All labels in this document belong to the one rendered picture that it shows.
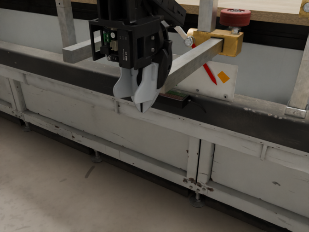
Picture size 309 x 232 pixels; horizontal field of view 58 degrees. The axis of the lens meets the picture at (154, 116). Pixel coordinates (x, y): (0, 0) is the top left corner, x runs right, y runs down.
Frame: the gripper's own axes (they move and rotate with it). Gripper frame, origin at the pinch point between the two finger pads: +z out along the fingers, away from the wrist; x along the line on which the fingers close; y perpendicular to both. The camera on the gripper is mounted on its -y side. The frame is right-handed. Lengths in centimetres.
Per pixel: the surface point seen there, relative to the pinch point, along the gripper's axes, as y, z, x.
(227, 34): -33.2, -4.4, 2.2
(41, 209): -17, 83, -71
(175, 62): -11.3, -3.4, -0.4
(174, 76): -7.2, -2.5, 1.5
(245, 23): -43.5, -5.3, 3.5
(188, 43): -30.9, -1.7, -6.9
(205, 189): -54, 68, -5
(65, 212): -21, 83, -60
